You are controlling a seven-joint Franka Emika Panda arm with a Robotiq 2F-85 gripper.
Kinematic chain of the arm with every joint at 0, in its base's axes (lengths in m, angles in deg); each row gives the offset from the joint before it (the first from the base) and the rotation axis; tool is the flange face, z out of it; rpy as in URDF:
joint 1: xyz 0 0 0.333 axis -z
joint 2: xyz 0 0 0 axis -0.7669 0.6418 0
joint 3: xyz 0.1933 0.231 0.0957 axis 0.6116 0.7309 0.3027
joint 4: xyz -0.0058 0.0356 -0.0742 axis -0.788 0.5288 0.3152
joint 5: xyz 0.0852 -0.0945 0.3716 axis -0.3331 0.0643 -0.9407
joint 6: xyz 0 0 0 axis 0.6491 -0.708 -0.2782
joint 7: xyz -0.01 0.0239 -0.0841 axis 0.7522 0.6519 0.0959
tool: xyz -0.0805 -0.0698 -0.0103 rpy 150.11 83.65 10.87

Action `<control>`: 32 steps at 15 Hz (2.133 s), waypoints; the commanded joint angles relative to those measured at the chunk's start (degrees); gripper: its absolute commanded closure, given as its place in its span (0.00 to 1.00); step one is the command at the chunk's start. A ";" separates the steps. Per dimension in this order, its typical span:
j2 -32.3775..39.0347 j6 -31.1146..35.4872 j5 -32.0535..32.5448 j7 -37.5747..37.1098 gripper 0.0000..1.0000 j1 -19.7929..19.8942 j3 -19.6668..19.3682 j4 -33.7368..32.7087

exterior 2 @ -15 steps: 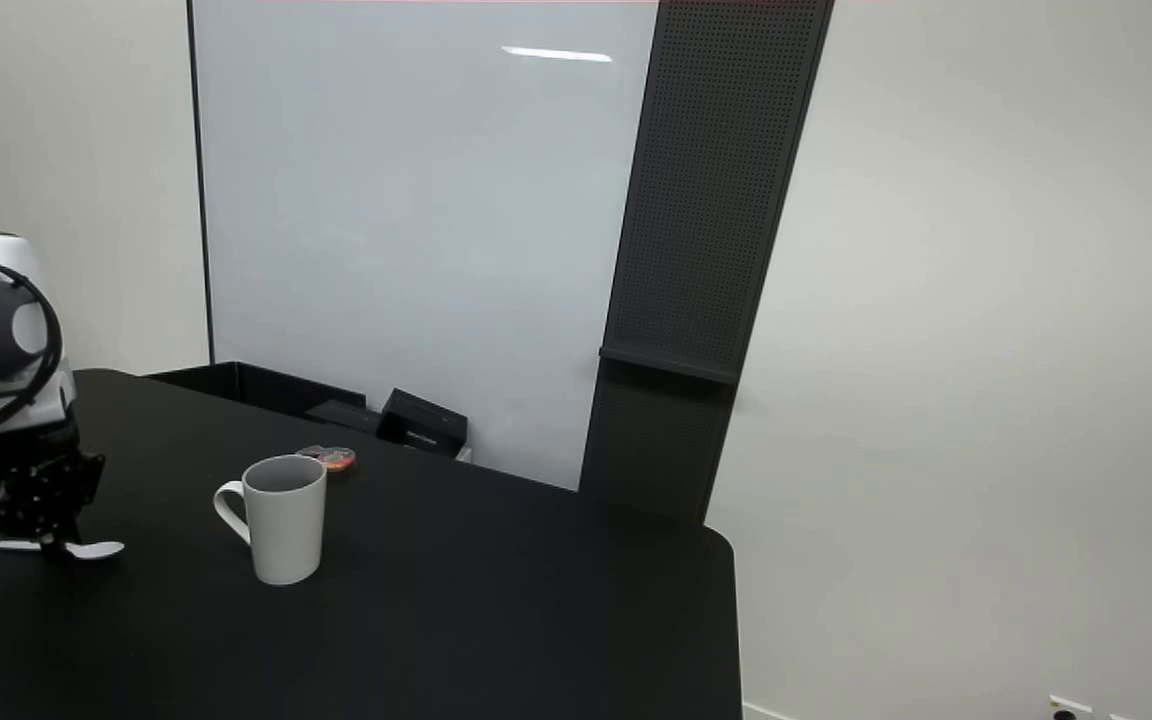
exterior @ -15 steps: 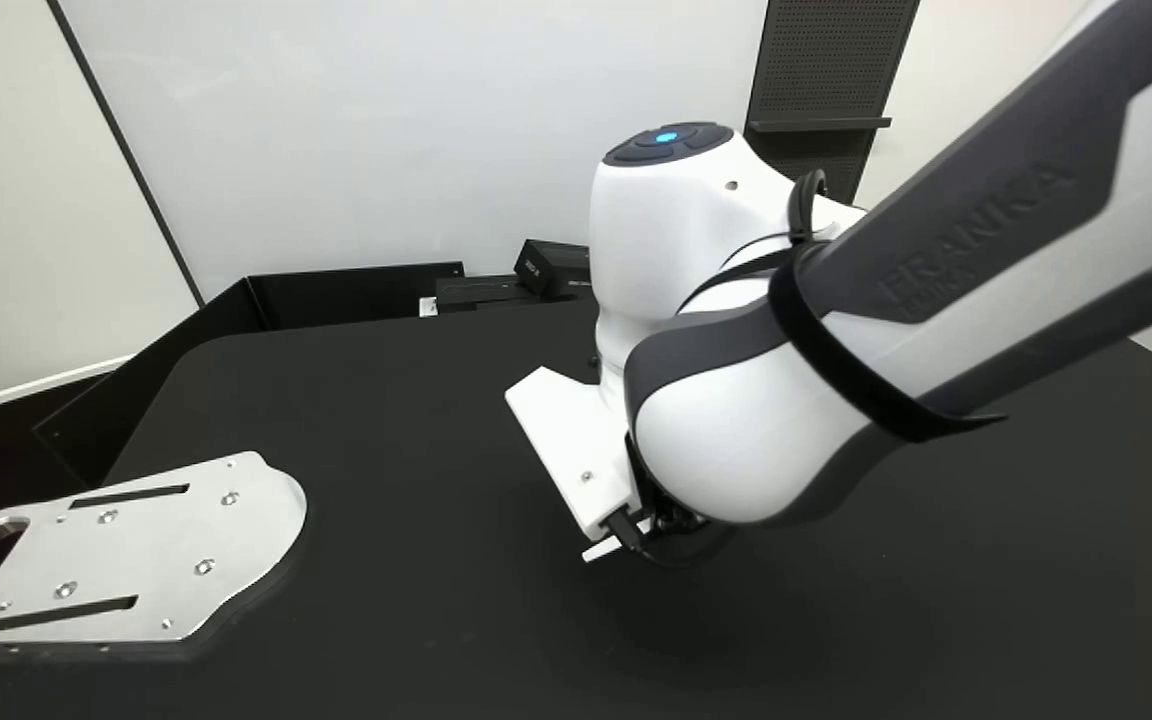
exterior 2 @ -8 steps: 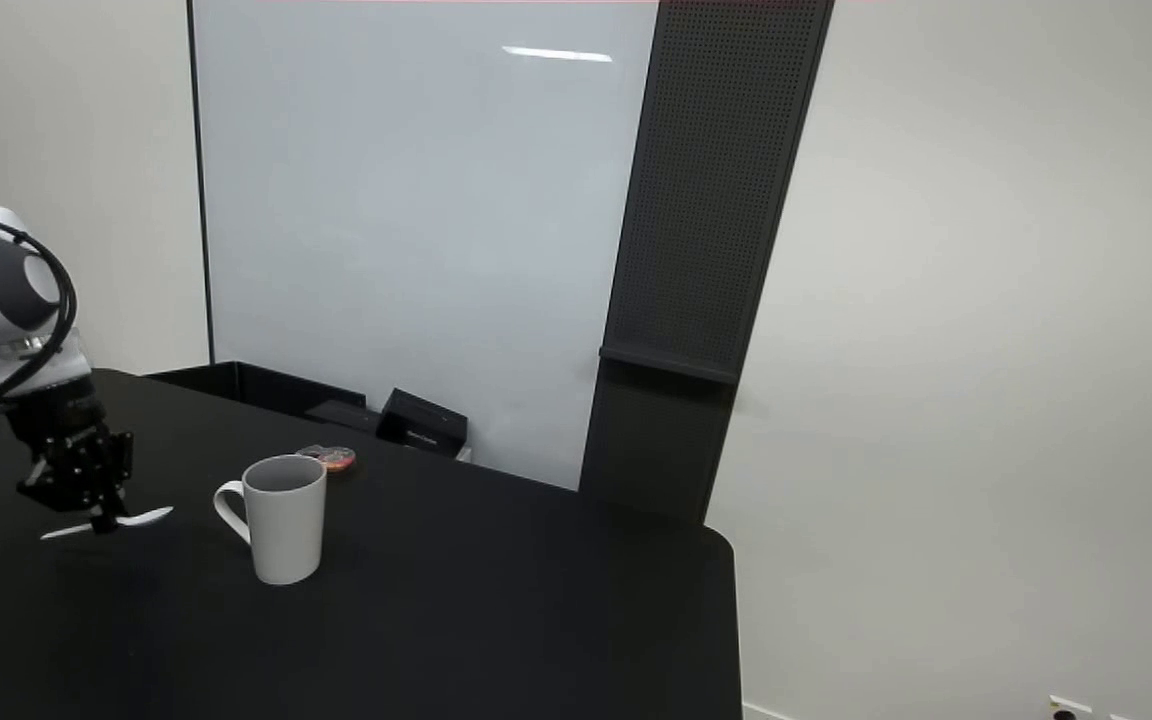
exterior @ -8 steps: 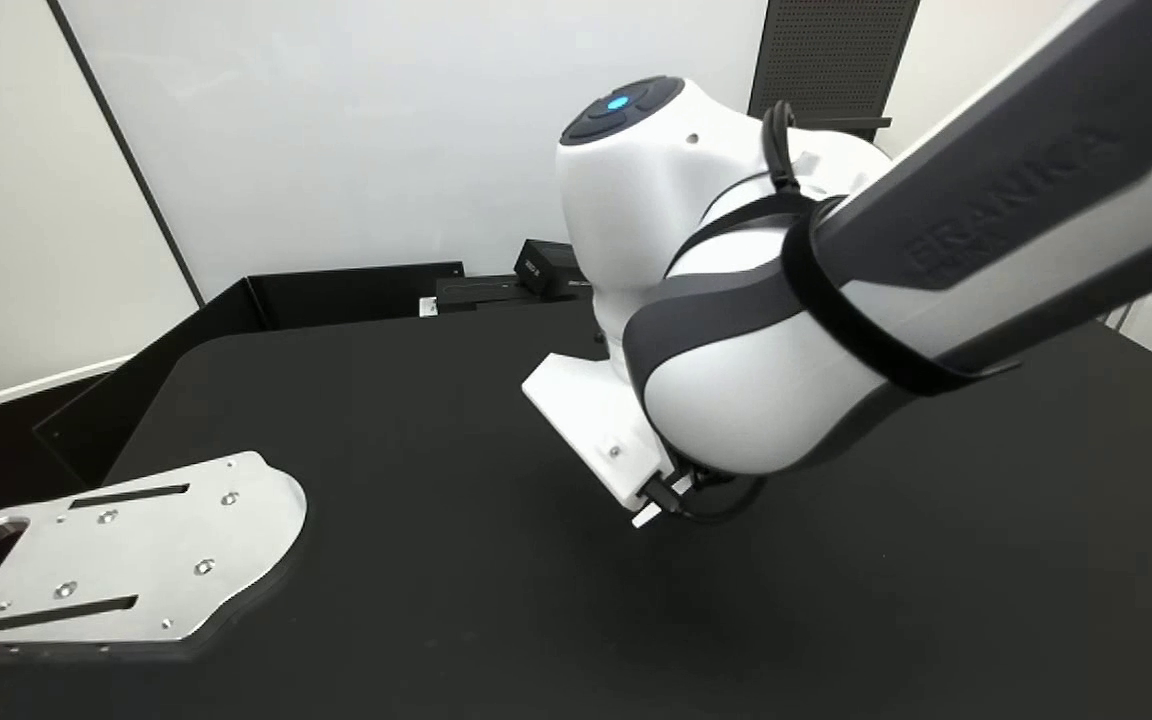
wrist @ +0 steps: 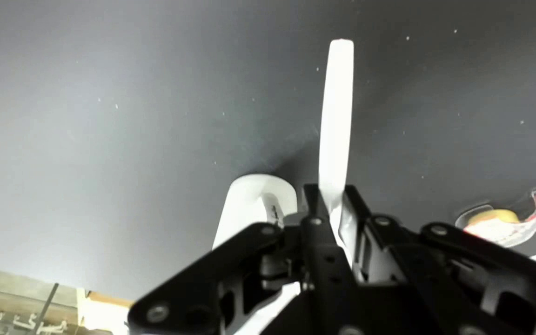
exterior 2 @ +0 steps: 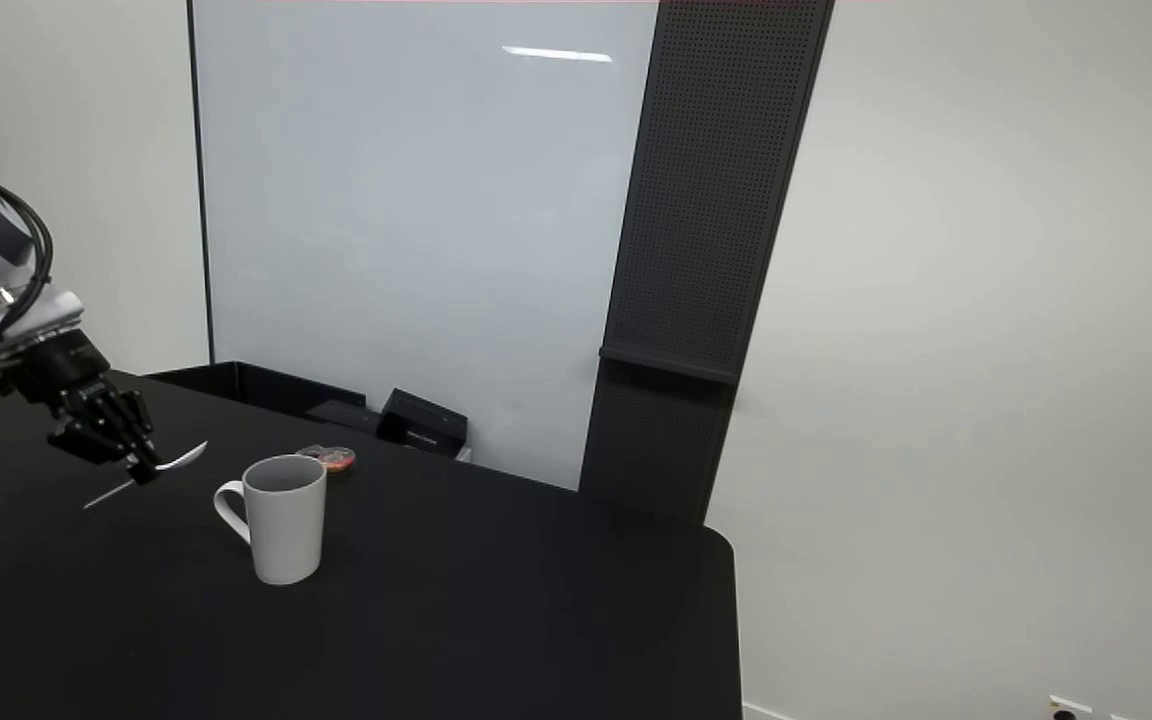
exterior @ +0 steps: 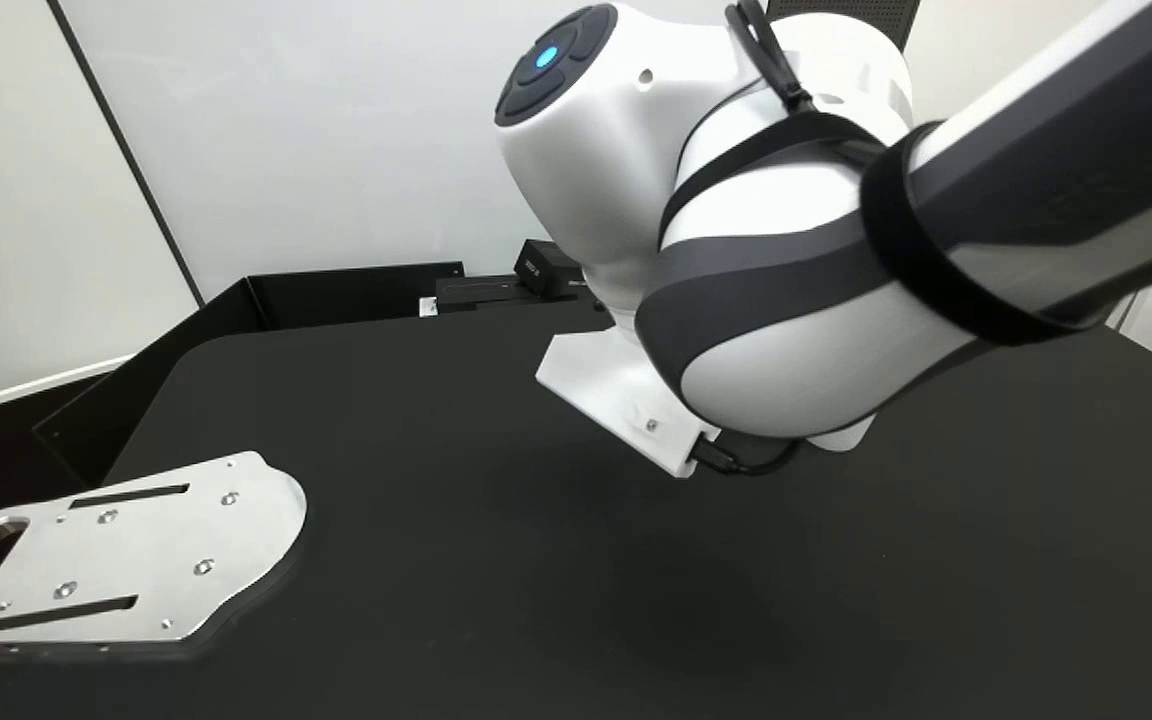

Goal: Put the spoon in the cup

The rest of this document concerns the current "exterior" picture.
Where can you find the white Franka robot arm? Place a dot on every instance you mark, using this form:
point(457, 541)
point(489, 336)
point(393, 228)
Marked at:
point(791, 345)

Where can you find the small black box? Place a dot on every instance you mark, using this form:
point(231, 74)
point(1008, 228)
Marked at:
point(549, 270)

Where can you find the white board panel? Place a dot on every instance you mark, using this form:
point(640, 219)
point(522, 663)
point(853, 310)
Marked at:
point(339, 133)

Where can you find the silver metal mounting plate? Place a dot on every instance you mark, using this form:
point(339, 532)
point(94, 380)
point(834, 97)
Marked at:
point(137, 563)

